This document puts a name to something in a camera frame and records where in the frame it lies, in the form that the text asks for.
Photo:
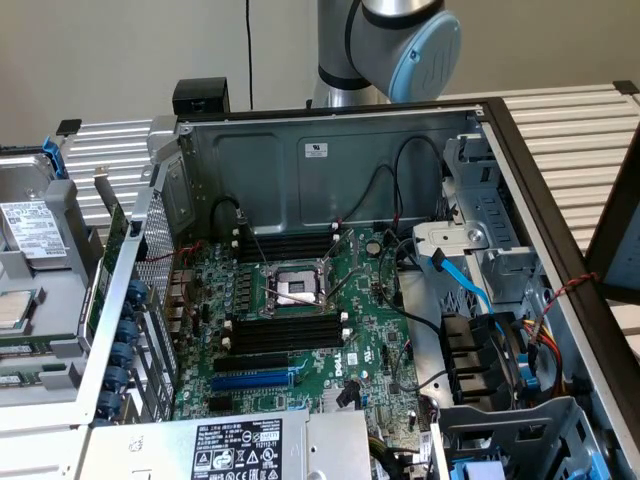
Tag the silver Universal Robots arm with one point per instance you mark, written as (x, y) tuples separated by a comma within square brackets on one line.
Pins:
[(370, 50)]

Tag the RAM slot white latches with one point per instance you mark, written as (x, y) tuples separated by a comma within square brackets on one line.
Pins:
[(280, 324), (315, 249), (280, 338), (315, 236)]

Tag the metal socket cover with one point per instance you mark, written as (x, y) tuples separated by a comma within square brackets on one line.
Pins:
[(353, 250)]

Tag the CPU socket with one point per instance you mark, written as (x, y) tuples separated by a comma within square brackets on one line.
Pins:
[(295, 285)]

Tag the round coin cell battery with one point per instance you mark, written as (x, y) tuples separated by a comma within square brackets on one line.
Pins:
[(373, 247)]

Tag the white case sticker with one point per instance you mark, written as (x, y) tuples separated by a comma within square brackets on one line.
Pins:
[(316, 150)]

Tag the green Dell motherboard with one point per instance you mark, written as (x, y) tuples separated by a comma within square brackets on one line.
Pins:
[(372, 320)]

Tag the open metal PC case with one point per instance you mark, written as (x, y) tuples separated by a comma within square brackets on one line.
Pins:
[(360, 130)]

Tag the long black expansion slot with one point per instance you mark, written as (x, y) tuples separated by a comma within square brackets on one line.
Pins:
[(250, 363)]

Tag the blue expansion slot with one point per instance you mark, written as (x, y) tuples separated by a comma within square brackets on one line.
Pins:
[(250, 383)]

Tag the silver chipset heatsink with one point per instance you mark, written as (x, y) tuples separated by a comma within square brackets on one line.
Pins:
[(330, 400)]

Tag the black fan shroud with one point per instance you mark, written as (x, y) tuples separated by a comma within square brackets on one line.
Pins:
[(465, 345)]

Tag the silver metal disk bay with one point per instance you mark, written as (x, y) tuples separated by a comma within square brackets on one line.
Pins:
[(500, 210)]

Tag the short black expansion slot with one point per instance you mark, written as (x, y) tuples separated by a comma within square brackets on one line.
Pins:
[(220, 405)]

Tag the blue card retention clip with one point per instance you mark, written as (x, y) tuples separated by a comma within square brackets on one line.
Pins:
[(108, 406), (135, 295), (121, 355), (127, 331), (115, 380)]

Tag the black box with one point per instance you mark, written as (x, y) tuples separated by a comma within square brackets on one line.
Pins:
[(192, 95)]

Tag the green graphics card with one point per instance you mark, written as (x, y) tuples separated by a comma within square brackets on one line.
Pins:
[(118, 225)]

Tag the grey power supply unit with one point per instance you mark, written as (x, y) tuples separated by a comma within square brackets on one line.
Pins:
[(330, 445)]

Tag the blue plastic fan clip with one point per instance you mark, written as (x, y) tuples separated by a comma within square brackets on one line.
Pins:
[(529, 382)]

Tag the grey drive tray assembly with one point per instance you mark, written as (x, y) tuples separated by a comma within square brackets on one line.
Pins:
[(60, 300)]

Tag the black table end cap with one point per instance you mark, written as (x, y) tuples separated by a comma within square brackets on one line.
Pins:
[(625, 87), (69, 126)]

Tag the dark grey drive cage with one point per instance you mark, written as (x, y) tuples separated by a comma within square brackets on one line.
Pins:
[(525, 425)]

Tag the blue disk caddy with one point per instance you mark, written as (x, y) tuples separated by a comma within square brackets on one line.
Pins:
[(55, 155)]

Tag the silver hard disk white label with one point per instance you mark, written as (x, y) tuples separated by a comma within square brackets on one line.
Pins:
[(35, 230)]

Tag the black framed panel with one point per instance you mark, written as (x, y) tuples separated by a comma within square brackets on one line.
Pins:
[(615, 200)]

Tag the silver CPU chip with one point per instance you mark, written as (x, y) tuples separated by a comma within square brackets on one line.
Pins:
[(15, 310)]

